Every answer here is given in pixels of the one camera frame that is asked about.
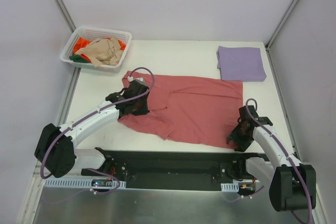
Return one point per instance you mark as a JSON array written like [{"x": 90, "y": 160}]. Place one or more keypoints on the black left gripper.
[{"x": 142, "y": 102}]

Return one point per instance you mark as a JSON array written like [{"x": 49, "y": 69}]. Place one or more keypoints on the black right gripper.
[{"x": 239, "y": 137}]

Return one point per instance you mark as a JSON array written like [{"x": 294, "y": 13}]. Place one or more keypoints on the red polo shirt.
[{"x": 188, "y": 109}]

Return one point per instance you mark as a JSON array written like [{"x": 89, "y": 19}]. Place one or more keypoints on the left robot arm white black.
[{"x": 57, "y": 148}]

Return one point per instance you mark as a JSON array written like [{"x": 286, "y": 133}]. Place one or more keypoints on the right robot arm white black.
[{"x": 291, "y": 184}]

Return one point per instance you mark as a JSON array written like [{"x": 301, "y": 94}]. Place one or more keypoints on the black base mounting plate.
[{"x": 178, "y": 170}]

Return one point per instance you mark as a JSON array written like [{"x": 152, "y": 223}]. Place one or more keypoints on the beige crumpled shirt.
[{"x": 103, "y": 52}]

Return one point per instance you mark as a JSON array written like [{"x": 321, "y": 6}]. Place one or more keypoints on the folded purple t shirt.
[{"x": 240, "y": 64}]

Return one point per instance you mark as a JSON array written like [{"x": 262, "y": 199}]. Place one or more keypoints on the green shirt in basket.
[{"x": 79, "y": 59}]

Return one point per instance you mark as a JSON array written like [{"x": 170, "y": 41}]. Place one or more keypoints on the orange shirt in basket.
[{"x": 81, "y": 45}]

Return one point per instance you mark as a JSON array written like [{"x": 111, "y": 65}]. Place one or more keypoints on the white plastic laundry basket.
[{"x": 106, "y": 48}]

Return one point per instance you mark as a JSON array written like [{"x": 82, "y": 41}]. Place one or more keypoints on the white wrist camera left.
[{"x": 138, "y": 80}]

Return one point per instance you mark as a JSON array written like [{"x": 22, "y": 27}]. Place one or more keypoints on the white slotted cable duct right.
[{"x": 230, "y": 187}]

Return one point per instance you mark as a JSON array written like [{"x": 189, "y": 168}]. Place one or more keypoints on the white slotted cable duct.
[
  {"x": 84, "y": 183},
  {"x": 230, "y": 187}
]

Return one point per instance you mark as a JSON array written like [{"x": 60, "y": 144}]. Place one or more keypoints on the white slotted cable duct left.
[{"x": 84, "y": 183}]

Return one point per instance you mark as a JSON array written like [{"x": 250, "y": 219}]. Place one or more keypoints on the aluminium frame post left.
[{"x": 66, "y": 15}]

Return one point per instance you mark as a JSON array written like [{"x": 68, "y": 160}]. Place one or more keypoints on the aluminium frame post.
[
  {"x": 66, "y": 15},
  {"x": 289, "y": 10}
]

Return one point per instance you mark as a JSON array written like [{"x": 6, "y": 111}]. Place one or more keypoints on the aluminium frame post right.
[{"x": 289, "y": 10}]

